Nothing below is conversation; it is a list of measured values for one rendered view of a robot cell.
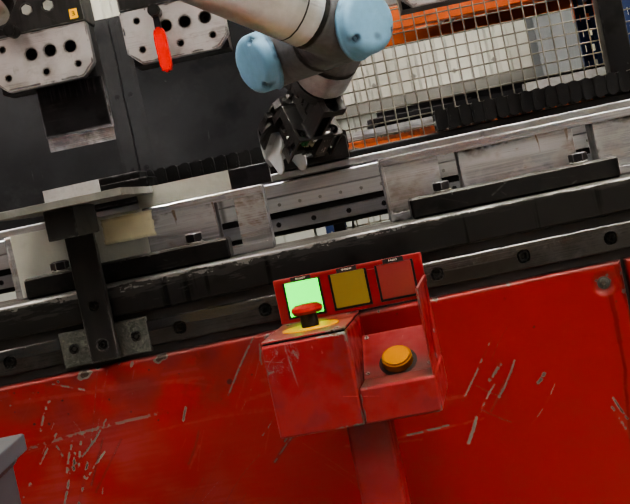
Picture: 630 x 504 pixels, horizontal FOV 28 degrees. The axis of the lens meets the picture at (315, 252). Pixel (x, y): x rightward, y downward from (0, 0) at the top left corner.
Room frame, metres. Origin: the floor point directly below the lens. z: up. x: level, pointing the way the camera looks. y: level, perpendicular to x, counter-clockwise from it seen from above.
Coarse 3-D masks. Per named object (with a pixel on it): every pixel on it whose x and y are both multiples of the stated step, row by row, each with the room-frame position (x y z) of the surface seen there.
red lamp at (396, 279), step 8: (384, 264) 1.62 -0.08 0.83; (392, 264) 1.62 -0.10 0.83; (400, 264) 1.62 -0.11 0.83; (408, 264) 1.62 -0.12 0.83; (384, 272) 1.62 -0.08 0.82; (392, 272) 1.62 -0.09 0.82; (400, 272) 1.62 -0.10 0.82; (408, 272) 1.62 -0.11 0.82; (384, 280) 1.62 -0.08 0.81; (392, 280) 1.62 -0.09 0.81; (400, 280) 1.62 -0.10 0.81; (408, 280) 1.62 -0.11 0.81; (384, 288) 1.62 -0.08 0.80; (392, 288) 1.62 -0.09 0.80; (400, 288) 1.62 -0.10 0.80; (408, 288) 1.62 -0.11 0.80; (384, 296) 1.63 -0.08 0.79; (392, 296) 1.62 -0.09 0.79
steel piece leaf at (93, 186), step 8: (80, 184) 1.76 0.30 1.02; (88, 184) 1.76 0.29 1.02; (96, 184) 1.75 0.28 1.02; (48, 192) 1.77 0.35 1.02; (56, 192) 1.77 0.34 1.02; (64, 192) 1.76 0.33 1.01; (72, 192) 1.76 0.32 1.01; (80, 192) 1.76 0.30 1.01; (88, 192) 1.76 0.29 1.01; (48, 200) 1.77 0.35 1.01; (56, 200) 1.77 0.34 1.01
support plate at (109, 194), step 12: (96, 192) 1.60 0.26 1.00; (108, 192) 1.60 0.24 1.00; (120, 192) 1.60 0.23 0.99; (132, 192) 1.68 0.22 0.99; (144, 192) 1.78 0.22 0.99; (48, 204) 1.60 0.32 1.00; (60, 204) 1.60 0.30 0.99; (72, 204) 1.60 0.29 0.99; (84, 204) 1.70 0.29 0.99; (96, 204) 1.86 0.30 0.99; (0, 216) 1.60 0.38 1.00; (12, 216) 1.60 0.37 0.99; (24, 216) 1.66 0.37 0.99; (36, 216) 1.82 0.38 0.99
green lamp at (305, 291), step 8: (304, 280) 1.64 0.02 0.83; (312, 280) 1.64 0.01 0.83; (288, 288) 1.64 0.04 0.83; (296, 288) 1.64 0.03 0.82; (304, 288) 1.64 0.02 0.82; (312, 288) 1.64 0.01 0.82; (288, 296) 1.64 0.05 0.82; (296, 296) 1.64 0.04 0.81; (304, 296) 1.64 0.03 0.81; (312, 296) 1.64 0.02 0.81; (320, 296) 1.64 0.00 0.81; (288, 304) 1.65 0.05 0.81; (296, 304) 1.64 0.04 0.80
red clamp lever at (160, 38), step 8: (152, 8) 1.79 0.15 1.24; (160, 8) 1.81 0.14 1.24; (152, 16) 1.79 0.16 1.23; (160, 16) 1.82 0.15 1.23; (160, 24) 1.80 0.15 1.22; (160, 32) 1.79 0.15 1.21; (160, 40) 1.79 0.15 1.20; (160, 48) 1.79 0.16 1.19; (168, 48) 1.80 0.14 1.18; (160, 56) 1.79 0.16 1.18; (168, 56) 1.80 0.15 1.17; (160, 64) 1.80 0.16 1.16; (168, 64) 1.79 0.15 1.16; (168, 72) 1.81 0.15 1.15
